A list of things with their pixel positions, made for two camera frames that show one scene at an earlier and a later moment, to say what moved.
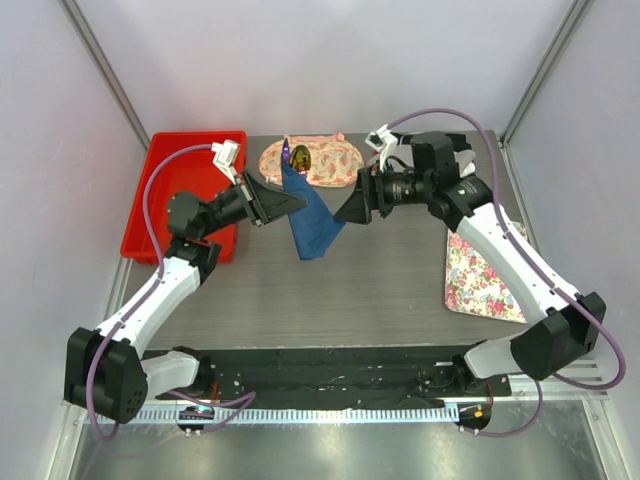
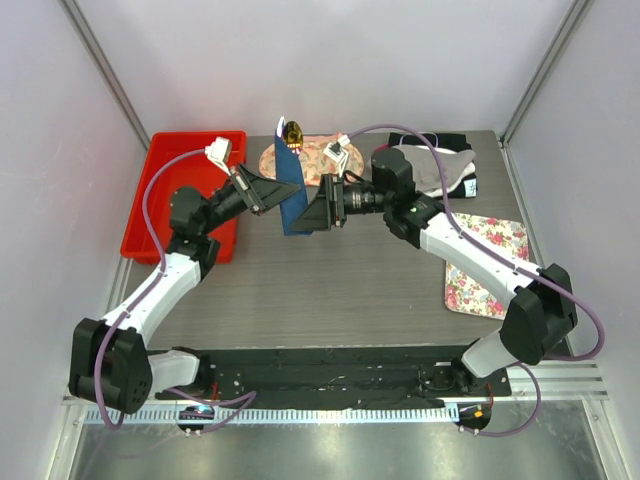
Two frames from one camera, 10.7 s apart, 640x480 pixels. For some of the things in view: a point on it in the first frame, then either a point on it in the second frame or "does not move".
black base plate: [343, 378] does not move
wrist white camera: [381, 138] -> [336, 152]
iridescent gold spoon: [300, 159] -> [293, 136]
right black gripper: [368, 196] -> [327, 210]
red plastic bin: [195, 172] does not move
